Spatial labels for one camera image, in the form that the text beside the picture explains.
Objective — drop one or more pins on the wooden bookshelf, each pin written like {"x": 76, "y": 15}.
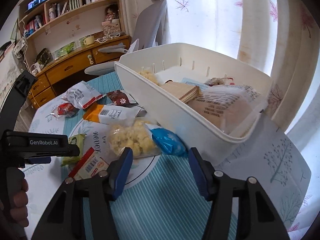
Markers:
{"x": 37, "y": 16}

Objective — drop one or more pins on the blue snack packet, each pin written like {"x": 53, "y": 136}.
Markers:
{"x": 167, "y": 141}

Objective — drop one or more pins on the white leaf print curtain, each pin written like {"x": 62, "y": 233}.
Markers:
{"x": 281, "y": 39}

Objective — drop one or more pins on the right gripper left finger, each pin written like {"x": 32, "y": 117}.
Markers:
{"x": 63, "y": 217}

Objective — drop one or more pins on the green pineapple cake packet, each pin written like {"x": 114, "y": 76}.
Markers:
{"x": 77, "y": 143}

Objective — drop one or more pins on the left human hand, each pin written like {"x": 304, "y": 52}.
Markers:
{"x": 19, "y": 213}

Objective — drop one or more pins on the brown wafer biscuit pack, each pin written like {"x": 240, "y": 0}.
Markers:
{"x": 182, "y": 91}

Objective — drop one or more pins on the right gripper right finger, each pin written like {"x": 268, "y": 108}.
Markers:
{"x": 257, "y": 216}

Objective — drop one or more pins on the red striped white snack packet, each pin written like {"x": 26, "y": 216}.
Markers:
{"x": 88, "y": 166}

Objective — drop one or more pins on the orange and white snack packet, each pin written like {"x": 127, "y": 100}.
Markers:
{"x": 110, "y": 114}

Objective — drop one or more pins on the dark red snowflake packet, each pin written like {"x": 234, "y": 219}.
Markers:
{"x": 121, "y": 98}

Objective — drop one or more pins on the clear bag yellow popcorn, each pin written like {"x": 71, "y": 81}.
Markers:
{"x": 133, "y": 134}

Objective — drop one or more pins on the patterned teal white tablecloth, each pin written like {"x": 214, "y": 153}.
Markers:
{"x": 161, "y": 199}

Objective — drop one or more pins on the white red large snack bag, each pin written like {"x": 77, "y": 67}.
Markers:
{"x": 82, "y": 95}

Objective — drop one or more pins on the large clear bread bag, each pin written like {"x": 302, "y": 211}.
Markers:
{"x": 229, "y": 107}

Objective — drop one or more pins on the wooden desk with drawers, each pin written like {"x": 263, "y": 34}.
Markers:
{"x": 63, "y": 73}

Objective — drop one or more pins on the white plastic storage bin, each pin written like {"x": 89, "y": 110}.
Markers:
{"x": 179, "y": 60}

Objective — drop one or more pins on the grey office chair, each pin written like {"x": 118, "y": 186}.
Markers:
{"x": 144, "y": 20}

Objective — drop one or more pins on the small red wrapped candy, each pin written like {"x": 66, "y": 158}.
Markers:
{"x": 66, "y": 110}

